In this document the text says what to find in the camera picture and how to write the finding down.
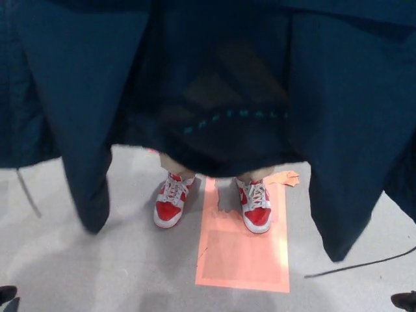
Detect red white left sneaker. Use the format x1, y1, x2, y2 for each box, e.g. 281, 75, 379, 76
235, 176, 272, 235

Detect dark navy coat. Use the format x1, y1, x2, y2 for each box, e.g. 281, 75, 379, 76
0, 0, 416, 264

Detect red white right sneaker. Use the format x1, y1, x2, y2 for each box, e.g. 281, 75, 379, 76
153, 171, 197, 229

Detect orange rectangular floor patch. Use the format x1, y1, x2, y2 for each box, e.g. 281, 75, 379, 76
194, 175, 291, 293

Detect thin black floor cable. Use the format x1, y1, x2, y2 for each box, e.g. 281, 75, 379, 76
304, 244, 416, 279

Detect red white sneaker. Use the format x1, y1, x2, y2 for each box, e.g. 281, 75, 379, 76
235, 176, 272, 235
153, 171, 197, 229

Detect torn orange tape scrap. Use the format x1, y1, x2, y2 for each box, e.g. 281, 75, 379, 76
267, 168, 300, 189

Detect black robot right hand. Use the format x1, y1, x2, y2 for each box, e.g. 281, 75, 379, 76
0, 285, 18, 312

